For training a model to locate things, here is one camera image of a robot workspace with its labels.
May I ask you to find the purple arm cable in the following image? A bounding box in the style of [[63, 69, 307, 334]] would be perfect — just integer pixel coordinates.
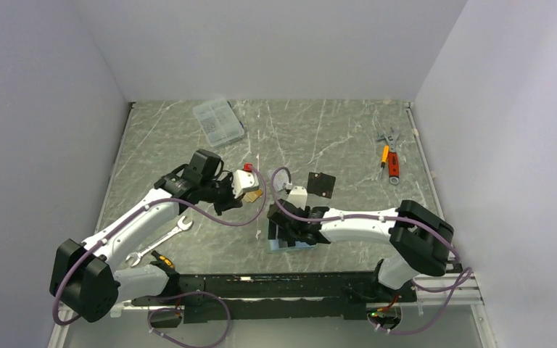
[[268, 166, 474, 336], [51, 165, 269, 348]]

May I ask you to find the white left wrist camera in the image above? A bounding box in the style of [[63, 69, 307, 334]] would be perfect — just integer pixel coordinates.
[[231, 163, 260, 199]]

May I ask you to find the clear plastic organizer box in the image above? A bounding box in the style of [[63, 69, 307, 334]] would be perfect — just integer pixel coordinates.
[[192, 99, 245, 148]]

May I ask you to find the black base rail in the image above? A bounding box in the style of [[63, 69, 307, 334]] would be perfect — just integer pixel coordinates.
[[131, 271, 417, 323]]

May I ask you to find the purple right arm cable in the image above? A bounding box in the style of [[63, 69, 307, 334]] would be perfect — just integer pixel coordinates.
[[268, 166, 474, 336]]

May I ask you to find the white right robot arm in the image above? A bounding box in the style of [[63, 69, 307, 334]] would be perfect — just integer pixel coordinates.
[[267, 199, 458, 301]]

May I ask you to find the yellow black screwdriver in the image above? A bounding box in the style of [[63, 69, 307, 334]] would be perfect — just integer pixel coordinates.
[[151, 250, 175, 269]]

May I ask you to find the silver open-end wrench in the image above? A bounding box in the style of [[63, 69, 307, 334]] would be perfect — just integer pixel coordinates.
[[125, 216, 194, 267]]

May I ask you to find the green card holder wallet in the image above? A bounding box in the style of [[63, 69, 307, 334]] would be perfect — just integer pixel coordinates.
[[267, 238, 315, 252]]

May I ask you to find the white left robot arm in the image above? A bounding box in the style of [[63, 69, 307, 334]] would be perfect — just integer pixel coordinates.
[[49, 149, 264, 326]]

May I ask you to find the orange small screwdriver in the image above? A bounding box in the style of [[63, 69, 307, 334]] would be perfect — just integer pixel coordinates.
[[380, 145, 389, 170]]

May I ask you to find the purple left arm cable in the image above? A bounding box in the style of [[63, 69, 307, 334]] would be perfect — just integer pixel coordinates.
[[51, 165, 269, 348]]

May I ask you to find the aluminium frame rail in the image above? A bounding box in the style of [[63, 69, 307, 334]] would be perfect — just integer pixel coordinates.
[[47, 273, 484, 348]]

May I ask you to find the red adjustable wrench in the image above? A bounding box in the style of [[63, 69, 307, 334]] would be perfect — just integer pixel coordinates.
[[376, 127, 400, 185]]

